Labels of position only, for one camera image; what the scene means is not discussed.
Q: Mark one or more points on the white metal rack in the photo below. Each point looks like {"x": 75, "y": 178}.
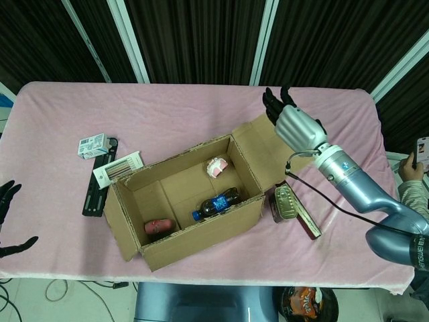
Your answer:
{"x": 390, "y": 156}

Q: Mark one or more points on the small white blue-print carton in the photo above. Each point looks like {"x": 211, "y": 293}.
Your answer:
{"x": 92, "y": 144}

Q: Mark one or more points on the white packet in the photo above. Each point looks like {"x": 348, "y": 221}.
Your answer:
{"x": 117, "y": 169}

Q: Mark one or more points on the brown cardboard shipping box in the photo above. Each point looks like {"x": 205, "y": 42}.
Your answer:
{"x": 201, "y": 241}

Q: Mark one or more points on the wide white frame post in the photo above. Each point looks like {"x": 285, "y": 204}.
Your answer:
{"x": 263, "y": 42}
{"x": 130, "y": 40}

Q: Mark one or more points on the black slotted metal plate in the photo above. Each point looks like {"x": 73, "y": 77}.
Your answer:
{"x": 115, "y": 151}

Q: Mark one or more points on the slanted white frame post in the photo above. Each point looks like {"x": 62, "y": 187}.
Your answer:
{"x": 402, "y": 70}

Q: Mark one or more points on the bystander bare hand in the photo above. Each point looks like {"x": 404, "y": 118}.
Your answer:
{"x": 409, "y": 169}

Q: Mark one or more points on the white smartphone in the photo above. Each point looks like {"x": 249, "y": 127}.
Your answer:
{"x": 424, "y": 151}

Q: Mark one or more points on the cola bottle blue label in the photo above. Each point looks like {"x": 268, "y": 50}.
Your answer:
{"x": 218, "y": 203}

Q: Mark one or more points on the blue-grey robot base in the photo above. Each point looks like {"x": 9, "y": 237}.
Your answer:
{"x": 201, "y": 302}

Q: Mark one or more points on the pink white denture toy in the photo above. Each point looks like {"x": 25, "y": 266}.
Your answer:
{"x": 218, "y": 167}

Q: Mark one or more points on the long dark red box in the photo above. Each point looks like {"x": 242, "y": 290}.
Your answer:
{"x": 310, "y": 223}

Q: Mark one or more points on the white blue equipment box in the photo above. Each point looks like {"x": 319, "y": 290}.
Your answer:
{"x": 4, "y": 100}

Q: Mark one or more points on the gold rectangular tin can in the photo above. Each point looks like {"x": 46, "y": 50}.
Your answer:
{"x": 285, "y": 203}

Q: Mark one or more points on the pink sausage toy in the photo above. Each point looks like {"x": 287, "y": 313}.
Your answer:
{"x": 159, "y": 226}

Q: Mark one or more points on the orange snack bag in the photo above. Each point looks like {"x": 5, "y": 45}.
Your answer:
{"x": 305, "y": 298}

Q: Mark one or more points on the bystander striped sleeve forearm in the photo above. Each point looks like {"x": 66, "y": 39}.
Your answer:
{"x": 415, "y": 198}

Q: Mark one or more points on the pink tablecloth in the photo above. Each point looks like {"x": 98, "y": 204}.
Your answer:
{"x": 167, "y": 110}

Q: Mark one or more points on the black round bin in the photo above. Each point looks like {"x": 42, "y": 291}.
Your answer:
{"x": 332, "y": 298}

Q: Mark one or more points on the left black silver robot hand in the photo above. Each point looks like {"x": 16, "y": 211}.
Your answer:
{"x": 6, "y": 198}

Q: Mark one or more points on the thin white frame post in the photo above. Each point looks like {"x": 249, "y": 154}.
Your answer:
{"x": 86, "y": 41}

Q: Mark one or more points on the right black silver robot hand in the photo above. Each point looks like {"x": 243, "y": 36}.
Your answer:
{"x": 298, "y": 129}

